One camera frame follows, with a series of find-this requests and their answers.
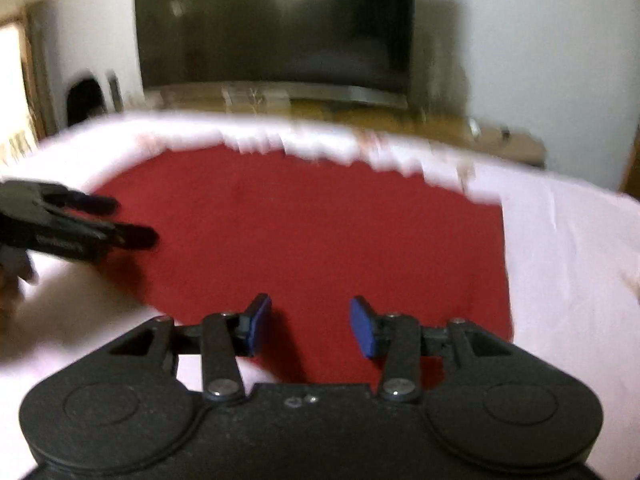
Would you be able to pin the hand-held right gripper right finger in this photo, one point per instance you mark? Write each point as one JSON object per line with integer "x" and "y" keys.
{"x": 362, "y": 327}

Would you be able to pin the black cylindrical bottle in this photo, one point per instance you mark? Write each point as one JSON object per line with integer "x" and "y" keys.
{"x": 115, "y": 92}

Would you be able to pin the wooden window frame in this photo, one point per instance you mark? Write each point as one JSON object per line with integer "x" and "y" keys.
{"x": 27, "y": 85}

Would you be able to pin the white floral bed sheet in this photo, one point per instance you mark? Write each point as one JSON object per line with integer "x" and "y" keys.
{"x": 565, "y": 260}

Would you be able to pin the black flat television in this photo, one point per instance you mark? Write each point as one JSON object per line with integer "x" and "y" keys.
{"x": 275, "y": 25}

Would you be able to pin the wooden television stand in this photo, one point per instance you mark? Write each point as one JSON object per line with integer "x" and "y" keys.
{"x": 400, "y": 122}

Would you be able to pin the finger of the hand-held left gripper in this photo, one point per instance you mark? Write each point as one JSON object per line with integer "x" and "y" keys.
{"x": 85, "y": 202}
{"x": 130, "y": 236}

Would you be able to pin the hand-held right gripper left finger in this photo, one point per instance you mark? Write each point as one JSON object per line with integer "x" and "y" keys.
{"x": 260, "y": 325}

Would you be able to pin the red beaded sweater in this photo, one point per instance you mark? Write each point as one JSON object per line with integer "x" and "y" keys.
{"x": 310, "y": 240}

